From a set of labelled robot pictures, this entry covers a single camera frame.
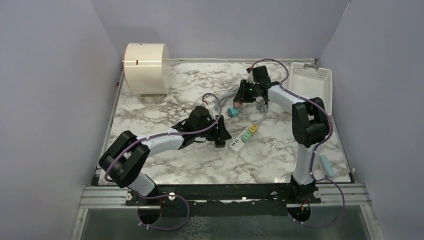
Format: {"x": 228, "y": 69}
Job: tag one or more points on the pink usb charger plug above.
{"x": 237, "y": 105}

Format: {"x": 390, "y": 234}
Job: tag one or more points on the black power strip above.
{"x": 220, "y": 143}

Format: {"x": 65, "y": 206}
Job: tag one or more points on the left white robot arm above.
{"x": 124, "y": 159}

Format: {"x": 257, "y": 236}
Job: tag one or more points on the black mounting rail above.
{"x": 223, "y": 200}

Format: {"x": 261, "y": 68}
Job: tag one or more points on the yellow usb charger plug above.
{"x": 253, "y": 129}

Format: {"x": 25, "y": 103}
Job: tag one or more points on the cream cylindrical drum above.
{"x": 146, "y": 68}

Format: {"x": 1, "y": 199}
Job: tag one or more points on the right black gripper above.
{"x": 242, "y": 96}

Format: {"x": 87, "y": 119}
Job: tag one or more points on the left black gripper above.
{"x": 220, "y": 133}

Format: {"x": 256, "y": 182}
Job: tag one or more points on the teal usb charger plug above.
{"x": 233, "y": 112}

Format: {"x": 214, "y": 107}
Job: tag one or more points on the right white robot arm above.
{"x": 311, "y": 125}

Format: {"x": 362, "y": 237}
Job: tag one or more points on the green usb charger plug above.
{"x": 246, "y": 136}

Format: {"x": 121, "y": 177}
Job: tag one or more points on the white power strip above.
{"x": 236, "y": 145}

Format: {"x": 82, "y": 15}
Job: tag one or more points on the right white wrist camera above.
{"x": 252, "y": 76}

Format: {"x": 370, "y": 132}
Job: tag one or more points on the light blue block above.
{"x": 326, "y": 166}

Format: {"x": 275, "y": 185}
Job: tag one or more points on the white plastic basket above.
{"x": 311, "y": 81}

